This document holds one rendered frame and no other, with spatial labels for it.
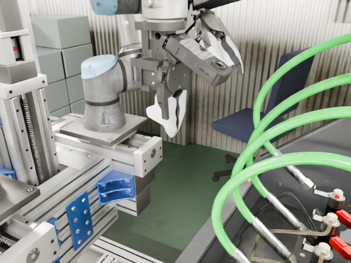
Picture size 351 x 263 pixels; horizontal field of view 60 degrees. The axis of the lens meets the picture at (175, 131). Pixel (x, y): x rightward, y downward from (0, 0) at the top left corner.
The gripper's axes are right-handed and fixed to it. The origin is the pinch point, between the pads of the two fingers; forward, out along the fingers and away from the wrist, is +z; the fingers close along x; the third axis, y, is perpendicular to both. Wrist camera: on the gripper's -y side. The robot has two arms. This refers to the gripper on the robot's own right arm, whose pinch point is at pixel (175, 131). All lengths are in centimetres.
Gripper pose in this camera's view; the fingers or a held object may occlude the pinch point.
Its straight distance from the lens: 58.4
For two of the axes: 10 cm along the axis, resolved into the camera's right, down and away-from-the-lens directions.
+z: 0.0, 9.0, 4.3
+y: -8.4, -2.3, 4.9
